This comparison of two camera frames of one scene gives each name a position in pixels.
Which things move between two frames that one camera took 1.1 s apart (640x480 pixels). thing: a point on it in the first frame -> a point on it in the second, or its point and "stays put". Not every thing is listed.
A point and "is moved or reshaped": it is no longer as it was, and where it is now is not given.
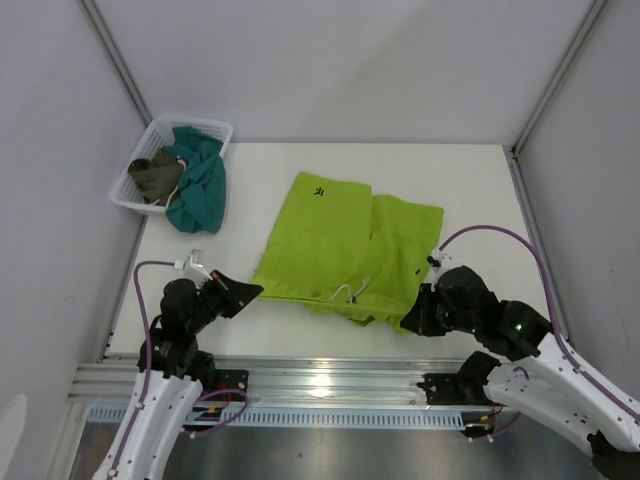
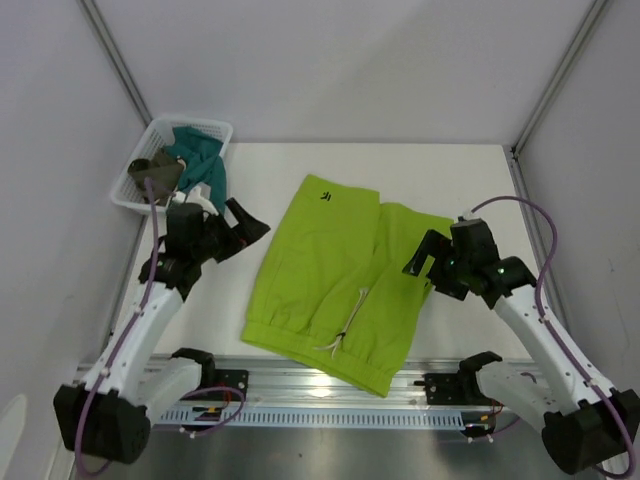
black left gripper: [235, 294] -> [247, 231]
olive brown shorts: [157, 178] stays put
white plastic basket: [158, 136] stays put
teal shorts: [201, 200] stays put
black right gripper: [419, 320] -> [433, 244]
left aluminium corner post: [116, 60] stays put
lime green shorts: [336, 247] is moved or reshaped
